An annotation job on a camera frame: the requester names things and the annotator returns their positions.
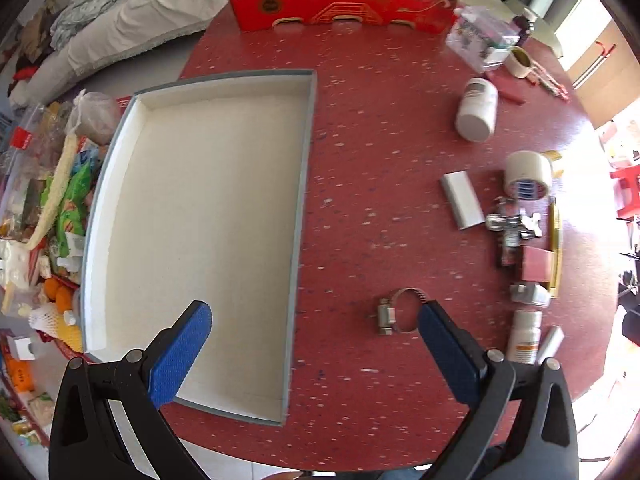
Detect metal hose clamp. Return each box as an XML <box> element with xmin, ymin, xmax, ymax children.
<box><xmin>372</xmin><ymin>287</ymin><xmax>436</xmax><ymax>336</ymax></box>

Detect yellow utility knife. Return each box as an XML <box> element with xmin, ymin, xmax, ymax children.
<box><xmin>547</xmin><ymin>197</ymin><xmax>563</xmax><ymax>298</ymax></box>

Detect small beige tape roll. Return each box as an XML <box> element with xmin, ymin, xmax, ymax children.
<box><xmin>504</xmin><ymin>46</ymin><xmax>532</xmax><ymax>79</ymax></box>

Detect clear zip bag red label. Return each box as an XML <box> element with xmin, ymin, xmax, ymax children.
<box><xmin>0</xmin><ymin>102</ymin><xmax>68</xmax><ymax>211</ymax></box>

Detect pale loofah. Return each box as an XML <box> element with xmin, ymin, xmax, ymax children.
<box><xmin>25</xmin><ymin>132</ymin><xmax>83</xmax><ymax>251</ymax></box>

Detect grey patterned cloth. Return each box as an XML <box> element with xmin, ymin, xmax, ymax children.
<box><xmin>50</xmin><ymin>0</ymin><xmax>123</xmax><ymax>51</ymax></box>

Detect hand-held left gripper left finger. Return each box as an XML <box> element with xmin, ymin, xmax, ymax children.
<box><xmin>48</xmin><ymin>300</ymin><xmax>213</xmax><ymax>480</ymax></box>

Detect small dark bottle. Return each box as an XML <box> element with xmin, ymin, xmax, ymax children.
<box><xmin>512</xmin><ymin>14</ymin><xmax>536</xmax><ymax>43</ymax></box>

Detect white power plug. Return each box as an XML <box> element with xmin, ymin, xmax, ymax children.
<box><xmin>510</xmin><ymin>282</ymin><xmax>552</xmax><ymax>308</ymax></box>

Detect brown cardboard box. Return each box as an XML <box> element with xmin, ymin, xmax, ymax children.
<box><xmin>567</xmin><ymin>17</ymin><xmax>640</xmax><ymax>131</ymax></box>

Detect metal spring clip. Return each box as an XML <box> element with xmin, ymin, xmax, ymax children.
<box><xmin>485</xmin><ymin>200</ymin><xmax>543</xmax><ymax>241</ymax></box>

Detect dark snack packet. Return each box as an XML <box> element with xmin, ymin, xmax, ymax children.
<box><xmin>496</xmin><ymin>232</ymin><xmax>523</xmax><ymax>268</ymax></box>

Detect large white bottle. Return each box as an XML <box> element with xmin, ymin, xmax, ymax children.
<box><xmin>455</xmin><ymin>78</ymin><xmax>499</xmax><ymax>142</ymax></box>

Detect red plastic stool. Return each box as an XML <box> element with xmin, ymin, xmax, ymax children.
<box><xmin>610</xmin><ymin>165</ymin><xmax>640</xmax><ymax>221</ymax></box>

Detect clear plastic box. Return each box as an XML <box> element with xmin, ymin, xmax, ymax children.
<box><xmin>445</xmin><ymin>5</ymin><xmax>521</xmax><ymax>73</ymax></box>

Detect yellow fruit in white net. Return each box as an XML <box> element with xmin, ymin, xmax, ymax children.
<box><xmin>30</xmin><ymin>305</ymin><xmax>83</xmax><ymax>353</ymax></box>

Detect red white pen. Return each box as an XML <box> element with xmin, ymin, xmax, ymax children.
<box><xmin>535</xmin><ymin>67</ymin><xmax>571</xmax><ymax>103</ymax></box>
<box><xmin>527</xmin><ymin>57</ymin><xmax>561</xmax><ymax>95</ymax></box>

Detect red flip-top box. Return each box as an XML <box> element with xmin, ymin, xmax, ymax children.
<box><xmin>521</xmin><ymin>246</ymin><xmax>556</xmax><ymax>282</ymax></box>

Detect clear knotted plastic bag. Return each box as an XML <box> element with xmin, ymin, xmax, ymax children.
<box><xmin>67</xmin><ymin>91</ymin><xmax>126</xmax><ymax>146</ymax></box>

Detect grey shallow box white inside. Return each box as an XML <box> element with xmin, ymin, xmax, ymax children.
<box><xmin>80</xmin><ymin>69</ymin><xmax>318</xmax><ymax>428</ymax></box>

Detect white packing tape roll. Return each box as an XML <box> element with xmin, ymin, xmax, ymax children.
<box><xmin>503</xmin><ymin>151</ymin><xmax>554</xmax><ymax>202</ymax></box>

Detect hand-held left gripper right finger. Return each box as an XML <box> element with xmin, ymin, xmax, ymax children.
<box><xmin>417</xmin><ymin>300</ymin><xmax>581</xmax><ymax>480</ymax></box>

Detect green snack packets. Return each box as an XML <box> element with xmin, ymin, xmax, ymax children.
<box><xmin>50</xmin><ymin>165</ymin><xmax>93</xmax><ymax>256</ymax></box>

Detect small dark red box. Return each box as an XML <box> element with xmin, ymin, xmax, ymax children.
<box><xmin>484</xmin><ymin>71</ymin><xmax>527</xmax><ymax>105</ymax></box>

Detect small white bottle orange label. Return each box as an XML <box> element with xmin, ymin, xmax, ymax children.
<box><xmin>506</xmin><ymin>310</ymin><xmax>543</xmax><ymax>365</ymax></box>

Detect white rectangular block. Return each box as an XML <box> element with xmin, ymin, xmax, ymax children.
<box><xmin>440</xmin><ymin>171</ymin><xmax>483</xmax><ymax>231</ymax></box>
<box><xmin>536</xmin><ymin>326</ymin><xmax>564</xmax><ymax>366</ymax></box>

